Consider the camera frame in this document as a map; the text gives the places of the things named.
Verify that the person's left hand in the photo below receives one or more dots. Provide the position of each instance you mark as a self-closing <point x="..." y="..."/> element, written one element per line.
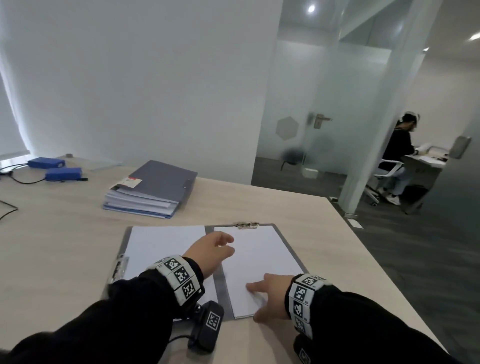
<point x="208" y="251"/>

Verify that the person's right hand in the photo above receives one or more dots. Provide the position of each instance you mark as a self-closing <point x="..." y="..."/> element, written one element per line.
<point x="275" y="296"/>

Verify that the pile of white paper sheets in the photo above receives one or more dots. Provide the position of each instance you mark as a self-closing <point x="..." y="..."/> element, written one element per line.
<point x="262" y="255"/>

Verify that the blue folder with dark logo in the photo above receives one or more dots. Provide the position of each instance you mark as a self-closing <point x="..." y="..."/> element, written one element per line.
<point x="138" y="212"/>

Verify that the person's left forearm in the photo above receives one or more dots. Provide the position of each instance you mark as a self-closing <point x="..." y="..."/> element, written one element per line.
<point x="105" y="326"/>

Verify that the person's right forearm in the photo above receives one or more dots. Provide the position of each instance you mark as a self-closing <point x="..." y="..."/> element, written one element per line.
<point x="375" y="330"/>

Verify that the white wristband with black markers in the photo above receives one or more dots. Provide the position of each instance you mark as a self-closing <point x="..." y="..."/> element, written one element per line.
<point x="180" y="279"/>
<point x="303" y="303"/>

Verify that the white floor sticker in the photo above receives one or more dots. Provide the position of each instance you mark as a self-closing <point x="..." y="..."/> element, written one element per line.
<point x="355" y="224"/>

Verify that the dark chair behind glass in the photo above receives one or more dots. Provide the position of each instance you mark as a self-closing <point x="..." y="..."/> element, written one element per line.
<point x="292" y="155"/>

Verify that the white box behind glass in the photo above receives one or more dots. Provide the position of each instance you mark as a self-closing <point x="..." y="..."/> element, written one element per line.
<point x="310" y="173"/>

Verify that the gray hexagon sticker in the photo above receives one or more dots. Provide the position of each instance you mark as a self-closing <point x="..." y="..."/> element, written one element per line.
<point x="287" y="128"/>

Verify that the blue battery pack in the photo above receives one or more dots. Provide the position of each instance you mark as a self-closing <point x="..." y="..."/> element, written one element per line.
<point x="63" y="174"/>
<point x="47" y="162"/>

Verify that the white office chair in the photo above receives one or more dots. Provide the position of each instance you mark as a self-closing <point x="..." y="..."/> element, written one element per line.
<point x="388" y="167"/>

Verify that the light gray office desk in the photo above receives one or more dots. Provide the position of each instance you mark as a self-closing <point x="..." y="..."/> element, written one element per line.
<point x="425" y="167"/>

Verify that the frosted glass door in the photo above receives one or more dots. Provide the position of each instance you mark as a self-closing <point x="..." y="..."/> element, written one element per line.
<point x="337" y="93"/>

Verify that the white roller blind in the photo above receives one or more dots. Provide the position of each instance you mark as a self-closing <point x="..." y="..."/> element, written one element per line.
<point x="11" y="123"/>

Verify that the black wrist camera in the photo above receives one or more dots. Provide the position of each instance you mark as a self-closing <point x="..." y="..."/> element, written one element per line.
<point x="302" y="352"/>
<point x="208" y="324"/>

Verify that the white head-mounted camera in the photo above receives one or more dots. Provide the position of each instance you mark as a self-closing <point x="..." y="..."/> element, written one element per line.
<point x="411" y="115"/>

